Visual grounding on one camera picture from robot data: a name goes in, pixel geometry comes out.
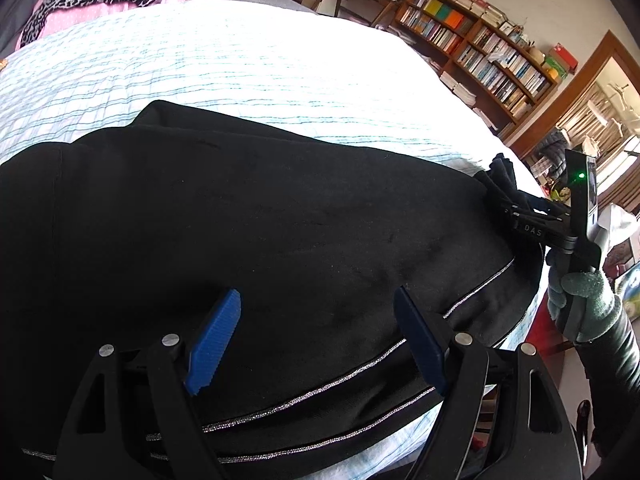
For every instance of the black pants with silver stripes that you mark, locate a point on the black pants with silver stripes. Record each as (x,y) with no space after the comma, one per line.
(115,247)

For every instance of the pink blanket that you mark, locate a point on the pink blanket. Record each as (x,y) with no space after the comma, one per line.
(80,15)

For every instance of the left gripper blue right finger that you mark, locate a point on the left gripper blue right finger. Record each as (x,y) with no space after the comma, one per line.
(427,351)

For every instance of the black right forearm sleeve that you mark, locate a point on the black right forearm sleeve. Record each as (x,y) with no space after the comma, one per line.
(611,364)

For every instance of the wooden bookshelf with books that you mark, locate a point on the wooden bookshelf with books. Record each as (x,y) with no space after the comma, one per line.
(482,61)

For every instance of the right hand in grey glove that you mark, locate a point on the right hand in grey glove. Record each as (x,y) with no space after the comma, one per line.
(582,304)

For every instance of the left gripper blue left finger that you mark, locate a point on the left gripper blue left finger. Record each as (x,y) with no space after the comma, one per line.
(207,347)

